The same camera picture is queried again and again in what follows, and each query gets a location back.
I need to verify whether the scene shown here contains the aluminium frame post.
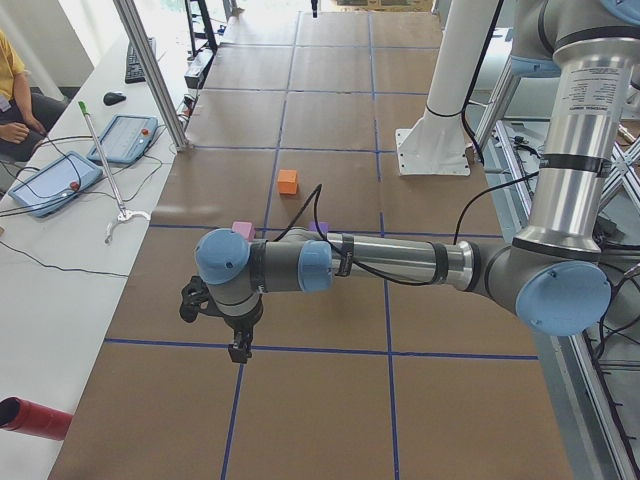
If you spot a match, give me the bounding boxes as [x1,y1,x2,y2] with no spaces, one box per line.
[113,0,189,152]

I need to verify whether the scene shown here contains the black keyboard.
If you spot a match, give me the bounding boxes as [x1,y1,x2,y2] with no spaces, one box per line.
[124,42,146,84]

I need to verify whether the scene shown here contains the orange foam block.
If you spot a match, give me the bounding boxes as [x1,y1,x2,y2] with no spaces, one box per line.
[277,169,298,195]

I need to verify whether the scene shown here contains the white camera post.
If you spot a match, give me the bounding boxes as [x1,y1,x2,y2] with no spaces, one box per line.
[396,0,502,176]

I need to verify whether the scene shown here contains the blue teach pendant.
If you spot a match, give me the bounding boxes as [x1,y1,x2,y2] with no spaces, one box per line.
[8,151,103,218]
[98,114,159,165]

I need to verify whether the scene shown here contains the near blue teach pendant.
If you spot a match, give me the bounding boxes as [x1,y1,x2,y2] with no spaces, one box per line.
[8,151,103,218]

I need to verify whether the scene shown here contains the person in yellow shirt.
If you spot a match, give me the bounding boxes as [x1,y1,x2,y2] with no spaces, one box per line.
[1,32,66,162]

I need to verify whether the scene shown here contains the black computer mouse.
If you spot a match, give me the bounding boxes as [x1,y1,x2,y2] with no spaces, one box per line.
[103,91,127,106]

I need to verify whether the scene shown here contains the far blue teach pendant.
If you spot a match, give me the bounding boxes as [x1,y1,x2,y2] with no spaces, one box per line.
[98,114,159,165]

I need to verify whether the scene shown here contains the pink foam block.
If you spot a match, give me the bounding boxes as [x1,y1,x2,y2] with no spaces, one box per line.
[232,221,256,241]

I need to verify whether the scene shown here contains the purple foam block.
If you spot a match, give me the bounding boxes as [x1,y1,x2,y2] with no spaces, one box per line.
[309,221,329,234]

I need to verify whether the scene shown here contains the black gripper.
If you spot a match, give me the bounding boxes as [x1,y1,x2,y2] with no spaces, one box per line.
[228,319,255,362]

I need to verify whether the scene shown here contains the red cylinder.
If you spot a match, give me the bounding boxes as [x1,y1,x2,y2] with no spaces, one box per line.
[1,397,73,441]

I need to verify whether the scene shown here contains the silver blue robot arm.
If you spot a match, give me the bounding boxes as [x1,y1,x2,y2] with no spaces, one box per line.
[180,1,639,363]

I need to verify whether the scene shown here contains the black robot camera cable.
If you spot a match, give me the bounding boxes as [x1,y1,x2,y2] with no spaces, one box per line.
[272,183,541,287]

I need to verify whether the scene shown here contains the silver reacher grabber tool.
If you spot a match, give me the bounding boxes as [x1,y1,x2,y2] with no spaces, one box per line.
[78,101,151,245]

